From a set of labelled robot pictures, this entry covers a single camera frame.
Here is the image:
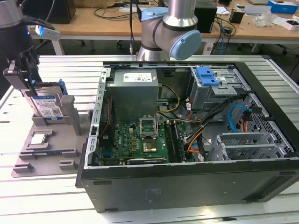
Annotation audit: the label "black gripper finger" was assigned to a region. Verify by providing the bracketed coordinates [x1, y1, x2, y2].
[22, 52, 43, 84]
[2, 59, 38, 97]

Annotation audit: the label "hard disk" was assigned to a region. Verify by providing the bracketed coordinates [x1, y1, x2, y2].
[20, 79, 68, 121]

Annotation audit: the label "grey disk bay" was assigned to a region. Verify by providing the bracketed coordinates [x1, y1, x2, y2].
[216, 132, 292, 161]

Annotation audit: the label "large black box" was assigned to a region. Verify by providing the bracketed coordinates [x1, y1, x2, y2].
[23, 0, 77, 25]

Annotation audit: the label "silver CPU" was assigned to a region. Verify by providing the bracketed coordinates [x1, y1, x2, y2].
[30, 133, 49, 145]

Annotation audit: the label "wooden desk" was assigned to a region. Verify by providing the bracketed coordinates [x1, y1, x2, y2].
[0, 0, 299, 56]

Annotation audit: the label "grey parts rack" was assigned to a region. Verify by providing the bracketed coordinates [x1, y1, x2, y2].
[11, 94, 94, 178]

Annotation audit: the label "grey power supply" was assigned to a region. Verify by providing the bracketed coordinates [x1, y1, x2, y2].
[106, 69, 161, 117]

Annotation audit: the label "green motherboard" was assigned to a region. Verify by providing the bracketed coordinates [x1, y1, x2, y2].
[98, 116, 194, 165]

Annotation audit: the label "metal socket cover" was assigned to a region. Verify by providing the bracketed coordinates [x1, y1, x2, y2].
[139, 115, 159, 138]

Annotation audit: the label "CPU socket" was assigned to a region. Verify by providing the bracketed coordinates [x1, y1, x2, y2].
[141, 139, 159, 154]

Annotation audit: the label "black expansion card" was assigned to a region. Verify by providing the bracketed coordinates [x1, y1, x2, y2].
[127, 157, 168, 164]

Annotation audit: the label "black RAM slot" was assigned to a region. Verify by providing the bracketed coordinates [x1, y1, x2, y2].
[164, 122, 176, 163]

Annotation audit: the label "green RAM stick with label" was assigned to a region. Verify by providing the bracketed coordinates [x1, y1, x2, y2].
[172, 122, 186, 161]

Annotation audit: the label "blue plastic drive latch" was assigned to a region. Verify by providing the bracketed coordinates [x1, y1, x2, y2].
[196, 67, 221, 86]

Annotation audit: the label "grey optical drive cage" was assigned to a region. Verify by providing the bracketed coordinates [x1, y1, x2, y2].
[189, 66, 252, 112]

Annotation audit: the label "black PC case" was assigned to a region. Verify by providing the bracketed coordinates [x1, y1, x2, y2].
[75, 55, 299, 213]

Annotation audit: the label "white paper sheet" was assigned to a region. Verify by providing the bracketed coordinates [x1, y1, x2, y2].
[217, 6, 231, 16]

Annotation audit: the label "flat grey box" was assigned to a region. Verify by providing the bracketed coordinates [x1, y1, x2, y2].
[242, 5, 271, 16]

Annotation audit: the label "clear plastic bag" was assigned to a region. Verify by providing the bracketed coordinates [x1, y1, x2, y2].
[254, 11, 274, 28]

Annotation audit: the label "blue cardboard box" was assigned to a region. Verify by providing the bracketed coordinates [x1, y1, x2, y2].
[267, 0, 299, 14]

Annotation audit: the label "white phone box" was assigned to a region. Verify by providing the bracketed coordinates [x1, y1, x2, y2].
[282, 18, 299, 31]

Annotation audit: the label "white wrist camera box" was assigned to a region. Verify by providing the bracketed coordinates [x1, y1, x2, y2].
[35, 24, 60, 41]

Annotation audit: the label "black cable with plug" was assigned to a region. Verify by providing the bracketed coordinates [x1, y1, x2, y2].
[129, 0, 142, 56]

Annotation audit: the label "yellow and black wires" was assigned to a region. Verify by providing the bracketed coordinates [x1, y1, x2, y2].
[157, 84, 180, 115]

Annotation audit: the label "orange wire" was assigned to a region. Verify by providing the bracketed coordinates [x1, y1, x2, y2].
[186, 128, 207, 154]

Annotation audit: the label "black cable bundle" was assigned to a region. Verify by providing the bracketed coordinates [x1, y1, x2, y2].
[197, 92, 250, 163]

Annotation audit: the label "blue wire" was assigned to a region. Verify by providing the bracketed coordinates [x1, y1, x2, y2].
[228, 105, 246, 133]

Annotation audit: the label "red wire with black plug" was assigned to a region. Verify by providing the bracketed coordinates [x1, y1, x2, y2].
[242, 111, 252, 134]

